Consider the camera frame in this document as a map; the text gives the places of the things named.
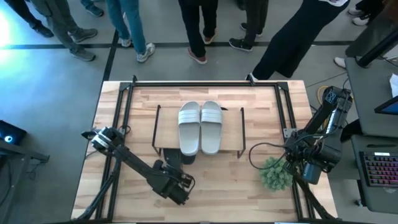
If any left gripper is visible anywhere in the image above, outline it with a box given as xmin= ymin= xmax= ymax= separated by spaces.
xmin=151 ymin=159 xmax=196 ymax=206

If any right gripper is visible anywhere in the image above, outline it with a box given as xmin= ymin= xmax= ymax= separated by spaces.
xmin=284 ymin=146 xmax=327 ymax=185

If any grey rubber slide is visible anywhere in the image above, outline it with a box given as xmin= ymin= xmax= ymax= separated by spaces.
xmin=200 ymin=100 xmax=224 ymax=156
xmin=177 ymin=101 xmax=201 ymax=157

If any wooden shelf black metal frame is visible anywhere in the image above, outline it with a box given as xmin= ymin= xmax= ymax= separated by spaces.
xmin=151 ymin=105 xmax=246 ymax=159

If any green artificial plant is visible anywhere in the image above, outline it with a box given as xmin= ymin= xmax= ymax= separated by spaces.
xmin=259 ymin=156 xmax=294 ymax=192

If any black square bar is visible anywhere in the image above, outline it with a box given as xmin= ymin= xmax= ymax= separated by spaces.
xmin=340 ymin=119 xmax=364 ymax=142

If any grey desk with keyboard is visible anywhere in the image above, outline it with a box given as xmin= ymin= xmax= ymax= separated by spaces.
xmin=350 ymin=134 xmax=398 ymax=215

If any backlit computer keyboard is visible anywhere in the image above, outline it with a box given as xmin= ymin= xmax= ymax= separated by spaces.
xmin=359 ymin=151 xmax=398 ymax=188

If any grey desk with tablet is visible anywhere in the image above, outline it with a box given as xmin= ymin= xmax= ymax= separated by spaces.
xmin=344 ymin=55 xmax=398 ymax=139

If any black tablet screen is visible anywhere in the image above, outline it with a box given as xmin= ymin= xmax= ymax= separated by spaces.
xmin=374 ymin=95 xmax=398 ymax=116

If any white paper on desk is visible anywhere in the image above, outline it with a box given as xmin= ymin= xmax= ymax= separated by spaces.
xmin=389 ymin=73 xmax=398 ymax=98

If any person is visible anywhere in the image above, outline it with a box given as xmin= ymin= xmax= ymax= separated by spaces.
xmin=228 ymin=0 xmax=270 ymax=52
xmin=29 ymin=0 xmax=99 ymax=62
xmin=245 ymin=0 xmax=351 ymax=81
xmin=348 ymin=0 xmax=386 ymax=26
xmin=177 ymin=0 xmax=219 ymax=65
xmin=80 ymin=0 xmax=156 ymax=63
xmin=334 ymin=0 xmax=398 ymax=69
xmin=2 ymin=0 xmax=54 ymax=38

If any black round pole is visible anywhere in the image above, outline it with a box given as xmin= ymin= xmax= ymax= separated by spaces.
xmin=356 ymin=30 xmax=398 ymax=68

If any black metal stand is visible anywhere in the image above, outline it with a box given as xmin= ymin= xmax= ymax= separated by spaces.
xmin=0 ymin=139 xmax=51 ymax=164

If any black box with blue light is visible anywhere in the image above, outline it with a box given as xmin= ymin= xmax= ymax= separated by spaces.
xmin=0 ymin=119 xmax=27 ymax=146

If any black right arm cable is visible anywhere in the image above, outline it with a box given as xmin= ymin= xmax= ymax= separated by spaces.
xmin=248 ymin=142 xmax=290 ymax=170

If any yellow cable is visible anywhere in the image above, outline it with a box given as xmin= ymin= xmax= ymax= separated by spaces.
xmin=316 ymin=85 xmax=330 ymax=103

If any black aluminium table frame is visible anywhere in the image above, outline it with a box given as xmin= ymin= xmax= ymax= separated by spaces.
xmin=74 ymin=74 xmax=340 ymax=223

